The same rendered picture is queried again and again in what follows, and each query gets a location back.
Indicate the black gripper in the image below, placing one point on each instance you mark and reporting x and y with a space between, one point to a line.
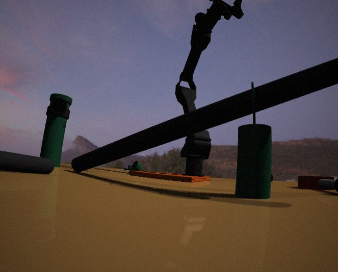
219 7

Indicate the dark metal rail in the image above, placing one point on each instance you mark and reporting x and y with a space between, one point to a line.
234 107

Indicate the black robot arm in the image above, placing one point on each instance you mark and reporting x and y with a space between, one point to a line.
198 144

